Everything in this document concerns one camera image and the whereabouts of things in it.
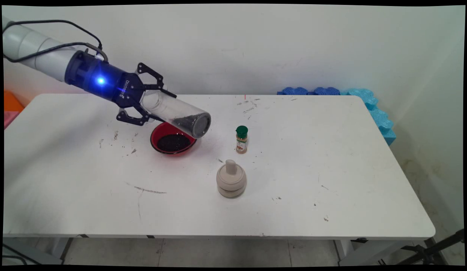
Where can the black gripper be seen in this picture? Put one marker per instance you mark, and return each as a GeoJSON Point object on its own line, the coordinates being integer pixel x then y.
{"type": "Point", "coordinates": [116, 84]}

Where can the clear plastic jar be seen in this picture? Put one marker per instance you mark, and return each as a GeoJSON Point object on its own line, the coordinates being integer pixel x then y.
{"type": "Point", "coordinates": [173, 109]}

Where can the black seeds heap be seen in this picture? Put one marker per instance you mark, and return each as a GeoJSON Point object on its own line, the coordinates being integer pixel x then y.
{"type": "Point", "coordinates": [173, 143]}
{"type": "Point", "coordinates": [186, 122]}

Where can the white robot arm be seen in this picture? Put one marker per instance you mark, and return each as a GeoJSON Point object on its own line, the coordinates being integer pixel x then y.
{"type": "Point", "coordinates": [34, 47]}

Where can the red plastic bowl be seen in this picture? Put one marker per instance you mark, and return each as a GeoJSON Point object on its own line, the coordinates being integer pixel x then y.
{"type": "Point", "coordinates": [158, 133]}

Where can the spice bottle green cap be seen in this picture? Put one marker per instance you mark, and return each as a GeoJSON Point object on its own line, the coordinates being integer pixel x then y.
{"type": "Point", "coordinates": [241, 141]}

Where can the beige lidded grinder pot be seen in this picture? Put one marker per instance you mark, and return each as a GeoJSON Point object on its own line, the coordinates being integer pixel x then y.
{"type": "Point", "coordinates": [231, 182]}

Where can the orange foam block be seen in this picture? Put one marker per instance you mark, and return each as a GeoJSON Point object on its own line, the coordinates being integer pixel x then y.
{"type": "Point", "coordinates": [11, 102]}

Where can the pink foam block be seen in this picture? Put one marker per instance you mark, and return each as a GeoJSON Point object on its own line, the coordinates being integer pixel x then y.
{"type": "Point", "coordinates": [9, 118]}

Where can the dark blue foam piece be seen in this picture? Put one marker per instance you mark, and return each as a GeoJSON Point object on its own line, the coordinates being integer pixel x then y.
{"type": "Point", "coordinates": [293, 91]}
{"type": "Point", "coordinates": [327, 91]}

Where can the white table leg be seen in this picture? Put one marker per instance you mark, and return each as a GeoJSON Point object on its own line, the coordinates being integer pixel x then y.
{"type": "Point", "coordinates": [62, 248]}
{"type": "Point", "coordinates": [344, 248]}

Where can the light blue foam mat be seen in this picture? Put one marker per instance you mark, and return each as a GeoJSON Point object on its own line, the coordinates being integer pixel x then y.
{"type": "Point", "coordinates": [380, 120]}

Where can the black tripod legs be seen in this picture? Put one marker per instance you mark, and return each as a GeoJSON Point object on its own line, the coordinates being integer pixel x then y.
{"type": "Point", "coordinates": [433, 248]}

